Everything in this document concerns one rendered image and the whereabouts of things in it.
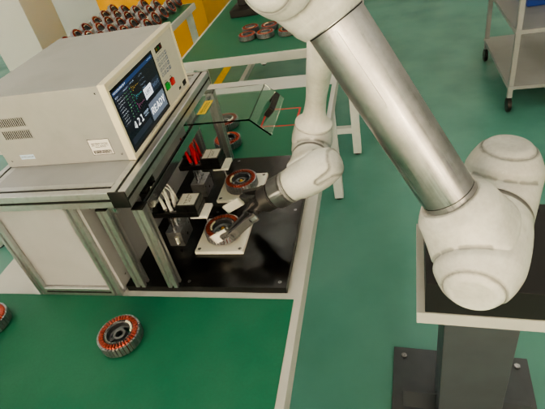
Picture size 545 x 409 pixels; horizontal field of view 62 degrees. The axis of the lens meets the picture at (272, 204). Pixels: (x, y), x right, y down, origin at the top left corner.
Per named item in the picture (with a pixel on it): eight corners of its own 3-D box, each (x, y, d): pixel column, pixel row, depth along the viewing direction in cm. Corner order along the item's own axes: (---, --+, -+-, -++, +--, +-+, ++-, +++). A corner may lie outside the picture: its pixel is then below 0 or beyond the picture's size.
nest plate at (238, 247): (254, 220, 144) (253, 217, 143) (243, 254, 132) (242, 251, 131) (209, 221, 147) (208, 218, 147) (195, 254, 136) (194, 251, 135)
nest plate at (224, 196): (268, 175, 162) (268, 172, 161) (259, 201, 151) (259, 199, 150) (228, 177, 166) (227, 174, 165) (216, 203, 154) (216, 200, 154)
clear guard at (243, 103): (284, 98, 154) (281, 82, 150) (271, 135, 135) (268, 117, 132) (194, 106, 162) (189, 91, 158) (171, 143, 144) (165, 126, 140)
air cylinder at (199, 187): (213, 183, 164) (209, 171, 161) (208, 196, 158) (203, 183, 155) (200, 184, 165) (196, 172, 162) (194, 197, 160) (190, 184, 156)
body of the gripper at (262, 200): (280, 213, 124) (255, 226, 129) (285, 194, 131) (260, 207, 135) (262, 195, 121) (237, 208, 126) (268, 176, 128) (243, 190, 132)
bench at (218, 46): (370, 49, 436) (366, -37, 391) (366, 157, 296) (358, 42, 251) (259, 62, 464) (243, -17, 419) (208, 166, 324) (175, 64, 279)
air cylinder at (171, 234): (193, 229, 146) (188, 216, 142) (186, 246, 140) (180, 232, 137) (178, 230, 147) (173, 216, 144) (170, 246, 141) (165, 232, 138)
